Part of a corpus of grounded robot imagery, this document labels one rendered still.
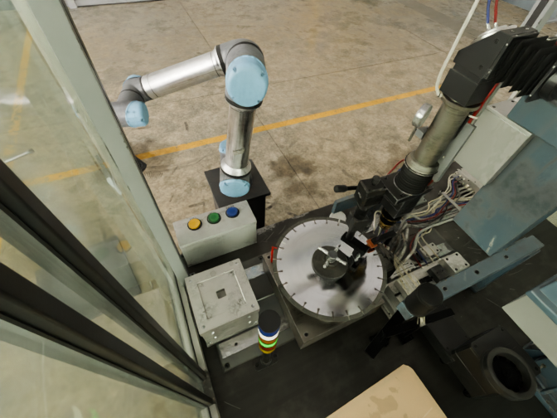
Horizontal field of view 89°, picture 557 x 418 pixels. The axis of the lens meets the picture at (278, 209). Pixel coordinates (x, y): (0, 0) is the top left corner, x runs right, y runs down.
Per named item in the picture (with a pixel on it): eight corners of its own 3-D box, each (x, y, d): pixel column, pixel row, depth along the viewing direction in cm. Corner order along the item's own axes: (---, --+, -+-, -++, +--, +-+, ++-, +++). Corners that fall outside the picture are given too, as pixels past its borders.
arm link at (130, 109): (145, 89, 89) (108, 89, 88) (138, 109, 82) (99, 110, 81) (152, 111, 95) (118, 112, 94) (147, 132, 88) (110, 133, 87)
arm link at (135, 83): (254, 21, 87) (116, 71, 94) (257, 36, 80) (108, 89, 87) (266, 58, 96) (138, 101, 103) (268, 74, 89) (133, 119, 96)
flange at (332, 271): (307, 250, 90) (308, 245, 88) (340, 245, 92) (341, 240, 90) (317, 282, 84) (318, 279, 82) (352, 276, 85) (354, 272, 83)
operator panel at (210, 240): (188, 267, 106) (179, 246, 94) (181, 244, 112) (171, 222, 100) (257, 242, 114) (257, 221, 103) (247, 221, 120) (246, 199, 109)
